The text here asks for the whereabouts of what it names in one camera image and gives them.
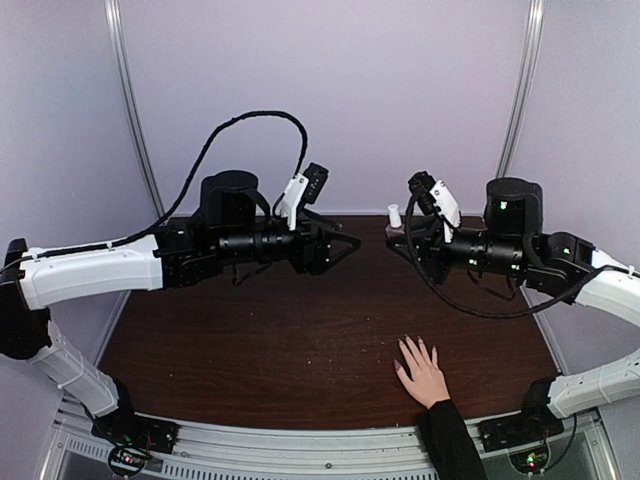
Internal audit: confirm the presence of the left black braided cable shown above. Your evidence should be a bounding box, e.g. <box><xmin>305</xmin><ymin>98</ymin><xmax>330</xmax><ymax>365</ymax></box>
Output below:
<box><xmin>29</xmin><ymin>109</ymin><xmax>310</xmax><ymax>261</ymax></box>

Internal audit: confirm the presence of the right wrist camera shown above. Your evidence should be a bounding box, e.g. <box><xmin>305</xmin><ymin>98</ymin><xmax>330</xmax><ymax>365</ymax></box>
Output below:
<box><xmin>408</xmin><ymin>171</ymin><xmax>461</xmax><ymax>243</ymax></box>

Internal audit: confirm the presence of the black sleeved forearm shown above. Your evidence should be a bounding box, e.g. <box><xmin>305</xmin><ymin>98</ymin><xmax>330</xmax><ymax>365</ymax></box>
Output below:
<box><xmin>418</xmin><ymin>400</ymin><xmax>488</xmax><ymax>480</ymax></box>

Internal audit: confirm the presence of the green circuit board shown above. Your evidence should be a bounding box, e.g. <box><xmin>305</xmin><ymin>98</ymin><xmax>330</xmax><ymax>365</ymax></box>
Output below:
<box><xmin>107</xmin><ymin>446</ymin><xmax>153</xmax><ymax>476</ymax></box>
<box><xmin>509</xmin><ymin>447</ymin><xmax>550</xmax><ymax>476</ymax></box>

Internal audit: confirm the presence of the aluminium front rail frame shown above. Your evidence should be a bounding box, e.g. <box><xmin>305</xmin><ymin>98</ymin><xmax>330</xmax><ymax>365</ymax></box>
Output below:
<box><xmin>36</xmin><ymin>399</ymin><xmax>620</xmax><ymax>479</ymax></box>

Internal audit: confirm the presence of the person's bare hand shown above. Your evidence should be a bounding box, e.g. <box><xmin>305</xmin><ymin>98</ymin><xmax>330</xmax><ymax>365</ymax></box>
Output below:
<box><xmin>393</xmin><ymin>335</ymin><xmax>451</xmax><ymax>409</ymax></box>

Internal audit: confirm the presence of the white nail polish cap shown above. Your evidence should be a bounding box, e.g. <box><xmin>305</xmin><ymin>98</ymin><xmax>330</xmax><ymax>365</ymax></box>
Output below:
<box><xmin>387</xmin><ymin>204</ymin><xmax>403</xmax><ymax>229</ymax></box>

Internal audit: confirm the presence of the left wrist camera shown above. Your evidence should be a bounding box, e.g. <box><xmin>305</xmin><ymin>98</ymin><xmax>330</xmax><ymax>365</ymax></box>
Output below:
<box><xmin>275</xmin><ymin>163</ymin><xmax>329</xmax><ymax>231</ymax></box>

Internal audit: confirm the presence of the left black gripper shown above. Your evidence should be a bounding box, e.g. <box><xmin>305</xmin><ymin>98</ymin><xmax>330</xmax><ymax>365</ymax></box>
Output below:
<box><xmin>215</xmin><ymin>206</ymin><xmax>362</xmax><ymax>275</ymax></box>

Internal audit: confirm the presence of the purple nail polish bottle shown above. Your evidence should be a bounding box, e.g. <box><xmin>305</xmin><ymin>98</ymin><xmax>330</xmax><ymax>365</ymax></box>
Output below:
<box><xmin>385</xmin><ymin>224</ymin><xmax>406</xmax><ymax>241</ymax></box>

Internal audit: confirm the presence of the right aluminium corner post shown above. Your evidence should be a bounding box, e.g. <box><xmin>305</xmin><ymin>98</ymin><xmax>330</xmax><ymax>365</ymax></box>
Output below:
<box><xmin>495</xmin><ymin>0</ymin><xmax>546</xmax><ymax>178</ymax></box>

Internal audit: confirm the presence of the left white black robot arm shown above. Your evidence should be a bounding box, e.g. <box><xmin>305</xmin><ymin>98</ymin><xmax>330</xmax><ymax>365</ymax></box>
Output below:
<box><xmin>1</xmin><ymin>165</ymin><xmax>361</xmax><ymax>444</ymax></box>

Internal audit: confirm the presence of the right black braided cable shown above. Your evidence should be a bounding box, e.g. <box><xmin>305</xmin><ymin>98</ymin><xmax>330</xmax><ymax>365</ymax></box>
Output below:
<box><xmin>403</xmin><ymin>192</ymin><xmax>616</xmax><ymax>319</ymax></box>

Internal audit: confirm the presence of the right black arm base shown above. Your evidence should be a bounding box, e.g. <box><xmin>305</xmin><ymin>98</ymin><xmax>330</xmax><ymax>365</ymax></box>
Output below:
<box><xmin>478</xmin><ymin>377</ymin><xmax>564</xmax><ymax>452</ymax></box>

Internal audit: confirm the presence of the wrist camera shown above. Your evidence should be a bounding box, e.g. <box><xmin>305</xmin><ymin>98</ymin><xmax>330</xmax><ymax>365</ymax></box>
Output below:
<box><xmin>408</xmin><ymin>171</ymin><xmax>461</xmax><ymax>243</ymax></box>
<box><xmin>275</xmin><ymin>163</ymin><xmax>329</xmax><ymax>231</ymax></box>

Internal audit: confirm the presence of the aluminium corner post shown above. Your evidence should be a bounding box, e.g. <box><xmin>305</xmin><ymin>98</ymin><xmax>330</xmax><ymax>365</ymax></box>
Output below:
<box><xmin>104</xmin><ymin>0</ymin><xmax>165</xmax><ymax>217</ymax></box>
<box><xmin>495</xmin><ymin>0</ymin><xmax>546</xmax><ymax>178</ymax></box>

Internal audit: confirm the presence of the left aluminium corner post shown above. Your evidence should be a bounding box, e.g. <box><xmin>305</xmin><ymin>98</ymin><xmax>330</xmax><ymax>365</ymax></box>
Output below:
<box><xmin>104</xmin><ymin>0</ymin><xmax>165</xmax><ymax>217</ymax></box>

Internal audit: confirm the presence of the left green circuit board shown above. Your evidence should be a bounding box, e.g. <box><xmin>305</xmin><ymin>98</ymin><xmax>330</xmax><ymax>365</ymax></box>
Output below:
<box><xmin>107</xmin><ymin>446</ymin><xmax>153</xmax><ymax>476</ymax></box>

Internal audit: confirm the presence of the right green circuit board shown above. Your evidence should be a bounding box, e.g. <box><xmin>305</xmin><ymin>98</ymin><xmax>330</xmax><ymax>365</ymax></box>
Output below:
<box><xmin>509</xmin><ymin>447</ymin><xmax>550</xmax><ymax>476</ymax></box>

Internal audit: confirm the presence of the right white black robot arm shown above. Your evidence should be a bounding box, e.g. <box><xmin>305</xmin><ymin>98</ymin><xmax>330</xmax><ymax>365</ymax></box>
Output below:
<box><xmin>386</xmin><ymin>172</ymin><xmax>639</xmax><ymax>442</ymax></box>

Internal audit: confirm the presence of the black braided cable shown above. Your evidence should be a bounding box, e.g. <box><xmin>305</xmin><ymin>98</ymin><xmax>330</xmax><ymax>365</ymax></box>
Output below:
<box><xmin>29</xmin><ymin>109</ymin><xmax>310</xmax><ymax>261</ymax></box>
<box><xmin>403</xmin><ymin>192</ymin><xmax>616</xmax><ymax>319</ymax></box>

